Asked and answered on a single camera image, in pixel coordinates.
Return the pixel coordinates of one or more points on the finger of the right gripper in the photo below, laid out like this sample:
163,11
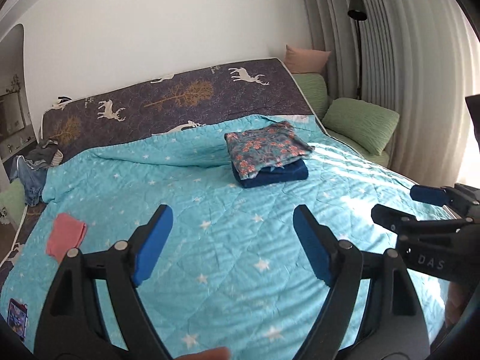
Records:
442,196
396,221

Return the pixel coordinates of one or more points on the person's hand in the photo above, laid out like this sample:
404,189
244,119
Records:
220,353

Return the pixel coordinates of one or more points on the grey curtain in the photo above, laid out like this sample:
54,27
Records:
420,59

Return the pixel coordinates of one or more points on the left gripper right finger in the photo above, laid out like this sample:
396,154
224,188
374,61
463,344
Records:
392,325

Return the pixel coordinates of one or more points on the pink pillow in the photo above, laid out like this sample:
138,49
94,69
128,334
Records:
300,61

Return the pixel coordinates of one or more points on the white shelf unit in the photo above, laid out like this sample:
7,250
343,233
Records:
17,131

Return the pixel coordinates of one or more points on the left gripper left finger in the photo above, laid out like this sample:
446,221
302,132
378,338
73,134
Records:
93,310

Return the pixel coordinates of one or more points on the blue denim clothes pile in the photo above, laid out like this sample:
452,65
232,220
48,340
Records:
31,169

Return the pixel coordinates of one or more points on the floral teal garment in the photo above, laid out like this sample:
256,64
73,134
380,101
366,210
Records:
276,145

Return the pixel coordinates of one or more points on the green pillow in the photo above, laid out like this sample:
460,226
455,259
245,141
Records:
369,125

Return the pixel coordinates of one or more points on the turquoise star quilt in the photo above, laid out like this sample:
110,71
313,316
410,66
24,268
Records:
233,272

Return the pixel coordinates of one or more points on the folded pink cloth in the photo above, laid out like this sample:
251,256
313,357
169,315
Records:
67,233

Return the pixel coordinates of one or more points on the dark deer-pattern bed sheet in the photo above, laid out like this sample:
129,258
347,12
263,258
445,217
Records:
168,101

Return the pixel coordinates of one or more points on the navy star fleece garment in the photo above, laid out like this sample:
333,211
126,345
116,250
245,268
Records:
273,175

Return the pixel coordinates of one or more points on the black floor lamp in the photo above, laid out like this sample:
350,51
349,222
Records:
357,12

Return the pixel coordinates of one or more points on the small colourful card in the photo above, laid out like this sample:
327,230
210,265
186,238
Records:
17,318

